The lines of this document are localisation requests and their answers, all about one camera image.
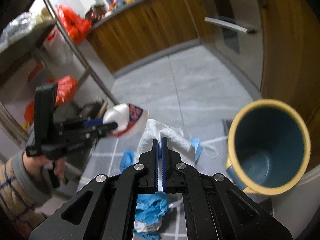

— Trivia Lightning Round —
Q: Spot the white paper towel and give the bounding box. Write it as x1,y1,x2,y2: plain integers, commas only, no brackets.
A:
133,119,195,166

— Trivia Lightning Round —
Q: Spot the white paper cup wrapper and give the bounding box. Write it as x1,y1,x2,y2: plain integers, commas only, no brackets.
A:
103,103,149,138

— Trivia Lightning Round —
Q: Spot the plaid sleeve forearm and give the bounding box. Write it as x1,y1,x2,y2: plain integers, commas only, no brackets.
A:
1,152,53,239

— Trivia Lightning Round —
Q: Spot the teal and yellow trash bin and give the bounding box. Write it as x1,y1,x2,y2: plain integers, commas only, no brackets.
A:
226,99,311,196

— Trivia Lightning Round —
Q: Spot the wooden kitchen cabinet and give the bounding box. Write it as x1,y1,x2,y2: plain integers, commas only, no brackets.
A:
87,0,199,73

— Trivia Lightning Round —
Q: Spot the person's left hand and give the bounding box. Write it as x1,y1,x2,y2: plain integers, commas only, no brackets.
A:
22,152,66,179

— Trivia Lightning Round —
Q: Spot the grey checked tablecloth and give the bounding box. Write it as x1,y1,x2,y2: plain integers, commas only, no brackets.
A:
76,119,251,240

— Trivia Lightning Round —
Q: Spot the blue crumpled glove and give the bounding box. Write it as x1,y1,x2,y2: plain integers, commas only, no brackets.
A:
119,151,135,172

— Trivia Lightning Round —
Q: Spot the blue face mask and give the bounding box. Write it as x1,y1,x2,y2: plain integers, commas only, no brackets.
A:
189,138,218,163

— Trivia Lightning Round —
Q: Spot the red plastic bag lower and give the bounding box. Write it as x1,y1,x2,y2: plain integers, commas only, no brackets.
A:
55,75,78,106

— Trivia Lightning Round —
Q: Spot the red plastic bag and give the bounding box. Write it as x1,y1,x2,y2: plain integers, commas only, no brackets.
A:
55,75,78,106
56,5,92,44

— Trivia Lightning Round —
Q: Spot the blue crumpled tissue pile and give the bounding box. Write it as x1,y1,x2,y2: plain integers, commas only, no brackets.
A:
133,192,170,239

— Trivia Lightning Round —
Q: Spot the white plastic bag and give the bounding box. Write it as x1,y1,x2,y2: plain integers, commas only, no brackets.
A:
43,27,73,66

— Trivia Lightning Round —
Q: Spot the metal shelf rack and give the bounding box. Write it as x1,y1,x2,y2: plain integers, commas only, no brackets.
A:
0,0,120,140

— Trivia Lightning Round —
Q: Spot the red plastic bag upper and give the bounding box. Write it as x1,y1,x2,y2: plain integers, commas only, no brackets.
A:
56,5,92,44

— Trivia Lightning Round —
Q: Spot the wooden tall cupboard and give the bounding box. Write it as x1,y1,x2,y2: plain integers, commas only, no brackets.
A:
252,0,320,140

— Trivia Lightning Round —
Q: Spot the steel oven with handles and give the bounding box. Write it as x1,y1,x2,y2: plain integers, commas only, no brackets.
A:
201,0,264,89

